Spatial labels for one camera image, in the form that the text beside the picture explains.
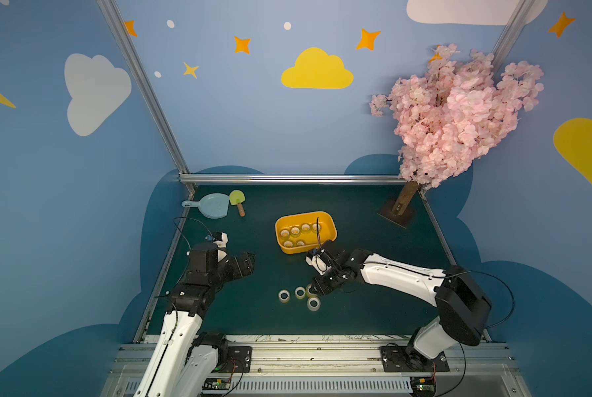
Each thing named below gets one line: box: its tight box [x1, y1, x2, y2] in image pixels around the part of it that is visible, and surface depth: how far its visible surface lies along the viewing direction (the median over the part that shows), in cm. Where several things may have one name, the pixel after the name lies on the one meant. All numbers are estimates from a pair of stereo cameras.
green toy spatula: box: [229, 189, 246, 218], surface depth 119 cm
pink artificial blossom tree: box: [370, 43, 545, 229], surface depth 71 cm
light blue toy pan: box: [181, 192, 230, 220], surface depth 117 cm
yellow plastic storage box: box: [275, 210, 339, 254], surface depth 106 cm
